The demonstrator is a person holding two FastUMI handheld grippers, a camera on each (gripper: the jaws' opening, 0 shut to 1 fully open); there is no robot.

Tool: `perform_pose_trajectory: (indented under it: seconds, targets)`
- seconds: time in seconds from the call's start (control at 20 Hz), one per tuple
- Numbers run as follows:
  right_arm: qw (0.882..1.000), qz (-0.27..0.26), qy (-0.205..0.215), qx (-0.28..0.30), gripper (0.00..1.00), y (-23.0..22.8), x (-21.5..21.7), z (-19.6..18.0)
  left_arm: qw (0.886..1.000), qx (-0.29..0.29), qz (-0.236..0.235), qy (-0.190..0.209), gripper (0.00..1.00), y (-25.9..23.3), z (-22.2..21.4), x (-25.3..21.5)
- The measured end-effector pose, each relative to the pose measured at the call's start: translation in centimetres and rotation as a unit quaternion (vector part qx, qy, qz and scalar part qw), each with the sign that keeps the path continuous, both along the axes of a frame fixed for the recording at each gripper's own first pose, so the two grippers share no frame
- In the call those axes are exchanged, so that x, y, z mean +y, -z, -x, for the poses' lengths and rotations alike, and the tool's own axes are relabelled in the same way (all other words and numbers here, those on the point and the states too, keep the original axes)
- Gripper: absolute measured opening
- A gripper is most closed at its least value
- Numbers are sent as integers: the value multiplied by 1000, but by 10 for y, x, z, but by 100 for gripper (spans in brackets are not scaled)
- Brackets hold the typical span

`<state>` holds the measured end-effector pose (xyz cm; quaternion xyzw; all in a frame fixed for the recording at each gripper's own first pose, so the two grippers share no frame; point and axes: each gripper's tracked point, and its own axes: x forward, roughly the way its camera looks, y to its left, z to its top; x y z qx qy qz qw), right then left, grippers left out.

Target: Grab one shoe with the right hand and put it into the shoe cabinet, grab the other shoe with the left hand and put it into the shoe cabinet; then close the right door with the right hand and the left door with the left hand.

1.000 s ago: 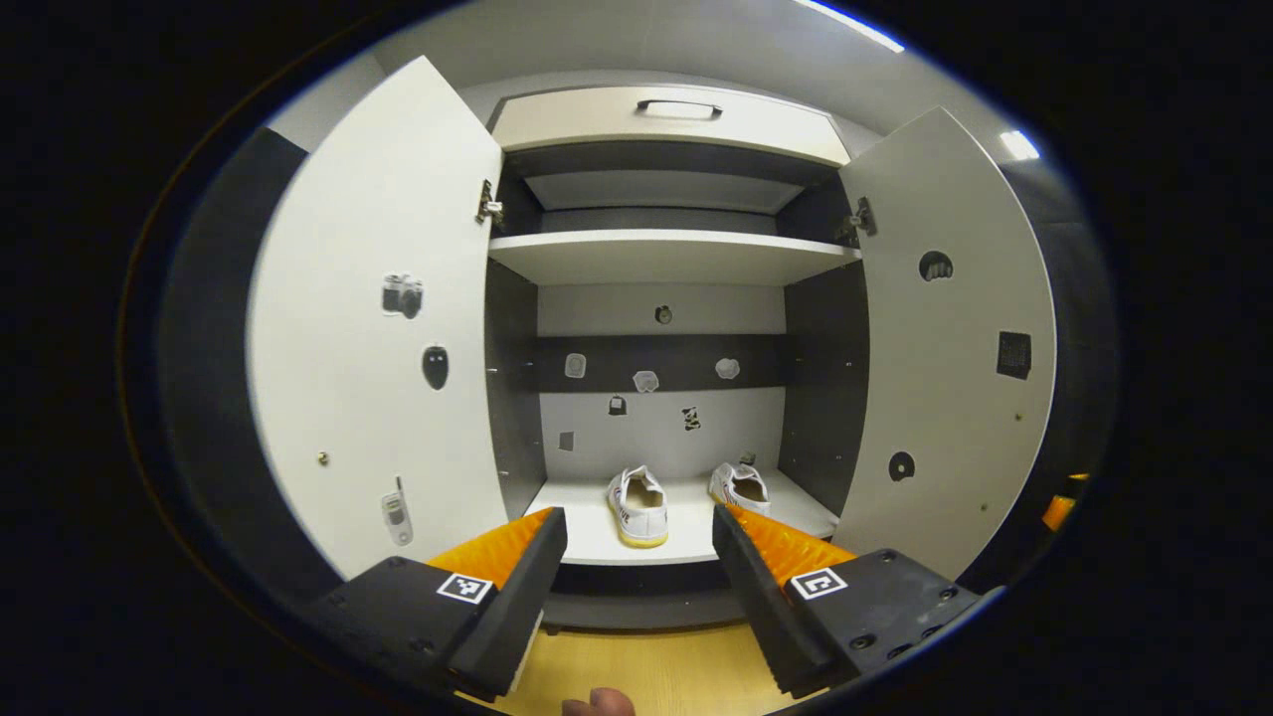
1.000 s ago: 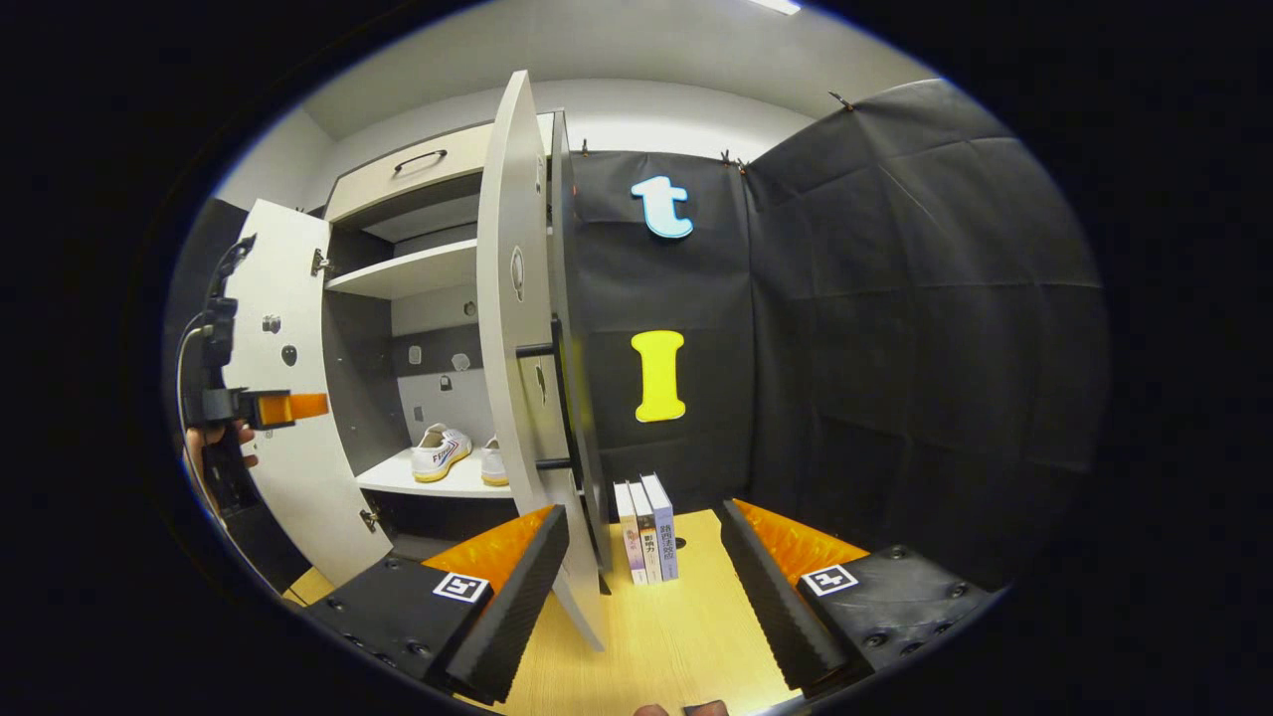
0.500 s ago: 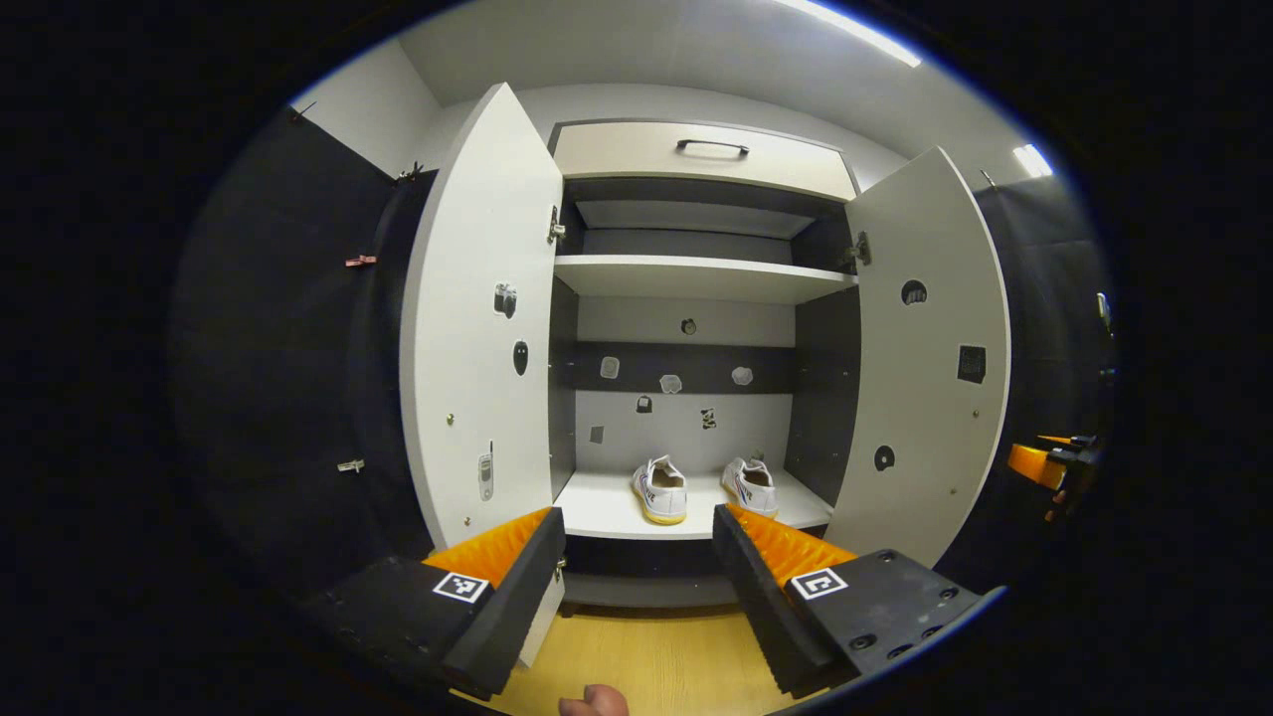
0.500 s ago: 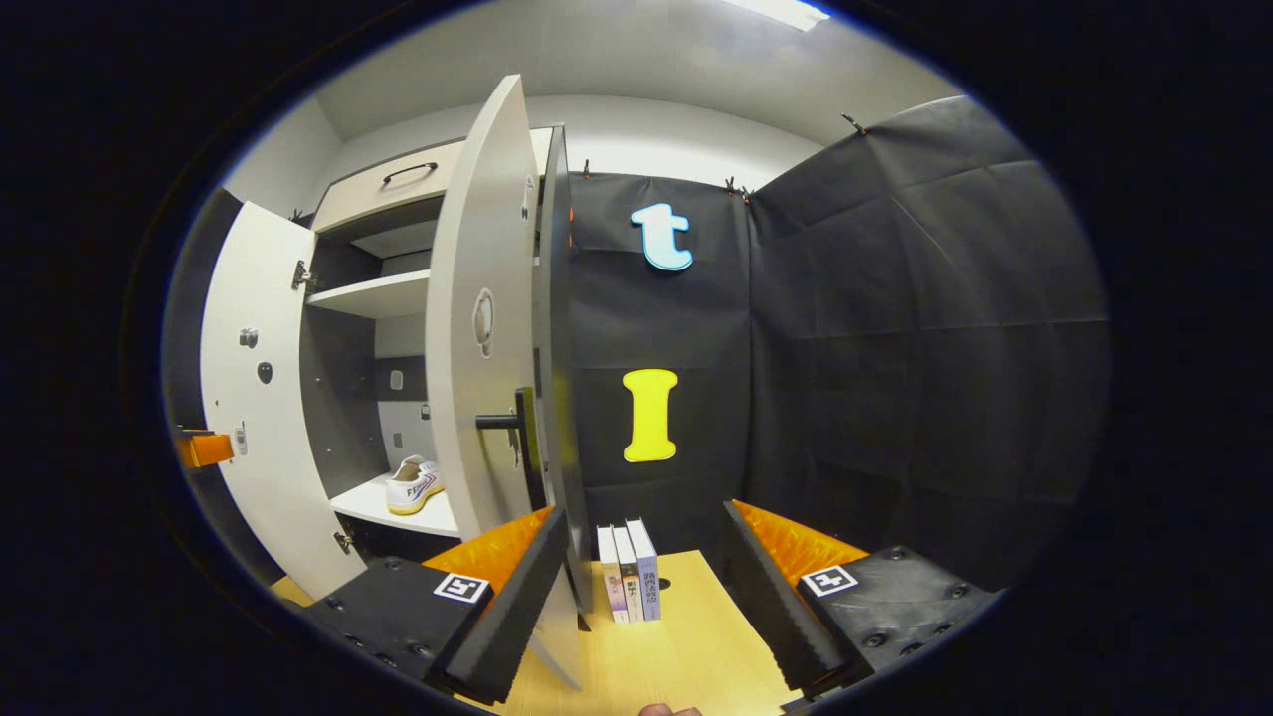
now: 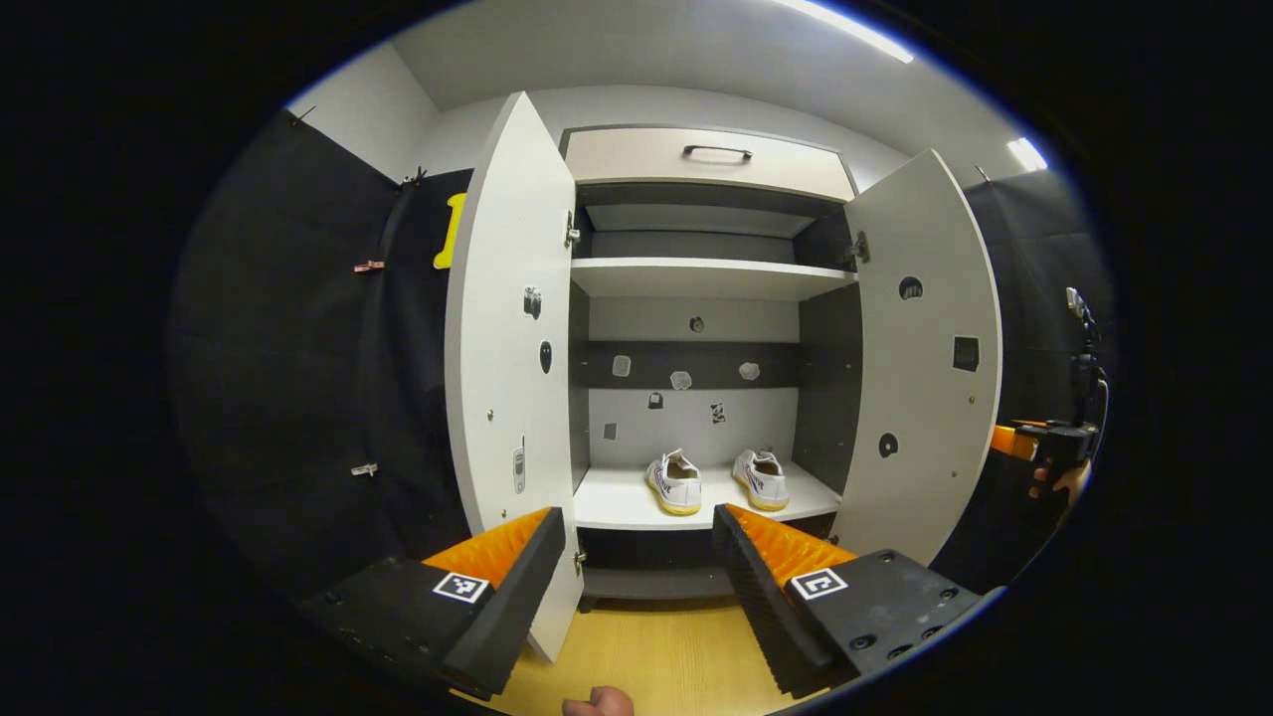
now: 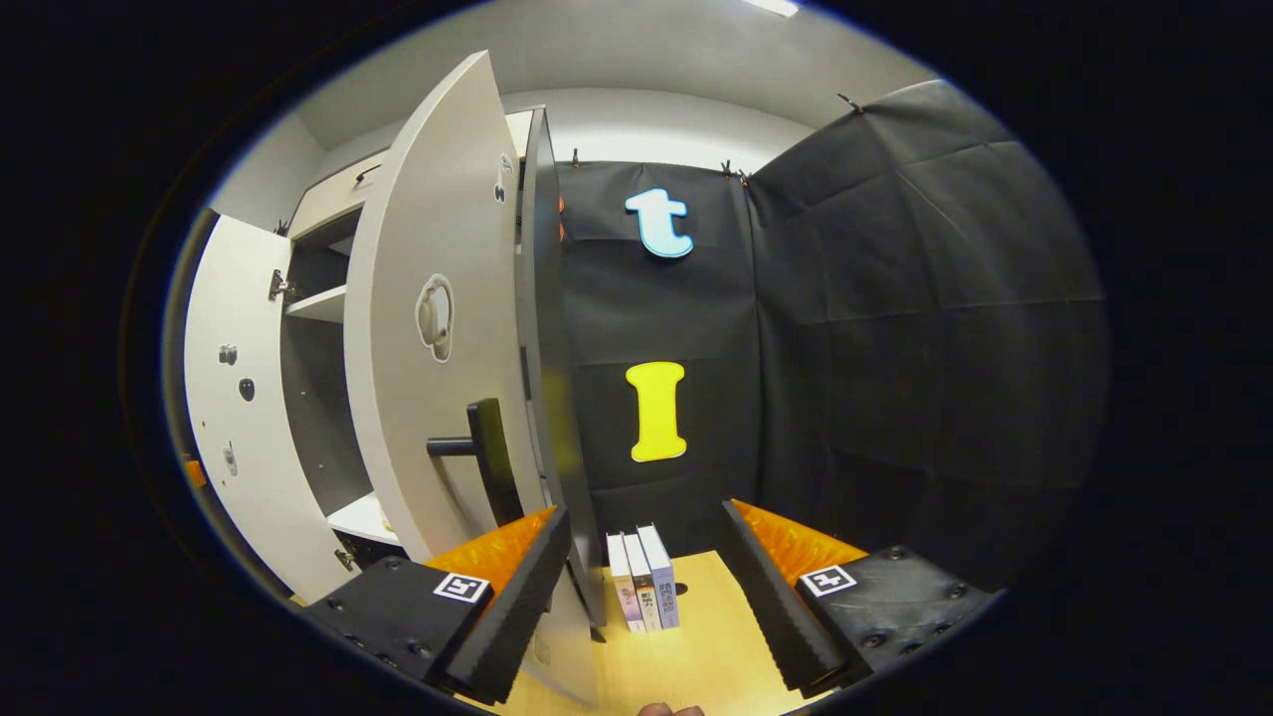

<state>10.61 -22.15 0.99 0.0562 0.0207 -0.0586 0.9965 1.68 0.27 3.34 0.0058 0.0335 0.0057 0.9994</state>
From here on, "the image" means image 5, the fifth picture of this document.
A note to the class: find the black backdrop cloth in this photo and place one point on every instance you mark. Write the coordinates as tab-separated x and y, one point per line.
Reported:
1034	278
278	348

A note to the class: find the small ceiling light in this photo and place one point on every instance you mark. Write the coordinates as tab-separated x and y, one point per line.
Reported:
1026	153

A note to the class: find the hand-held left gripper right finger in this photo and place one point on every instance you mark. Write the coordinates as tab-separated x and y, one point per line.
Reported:
761	607

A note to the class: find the white canvas shoe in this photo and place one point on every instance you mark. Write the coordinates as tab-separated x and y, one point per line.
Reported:
676	485
764	482

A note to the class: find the white shoe cabinet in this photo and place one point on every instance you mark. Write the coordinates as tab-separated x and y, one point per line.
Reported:
696	433

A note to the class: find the white shoe cabinet door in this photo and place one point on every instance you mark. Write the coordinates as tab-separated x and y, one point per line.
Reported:
925	398
502	378

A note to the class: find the dark upright stand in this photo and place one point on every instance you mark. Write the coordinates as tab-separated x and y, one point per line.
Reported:
1086	373

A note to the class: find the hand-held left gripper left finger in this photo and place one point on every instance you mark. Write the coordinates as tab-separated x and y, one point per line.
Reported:
512	607

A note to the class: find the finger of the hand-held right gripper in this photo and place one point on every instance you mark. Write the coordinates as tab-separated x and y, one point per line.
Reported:
1009	441

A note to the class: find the white cabinet shelf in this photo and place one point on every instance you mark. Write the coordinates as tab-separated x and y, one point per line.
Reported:
617	497
696	276

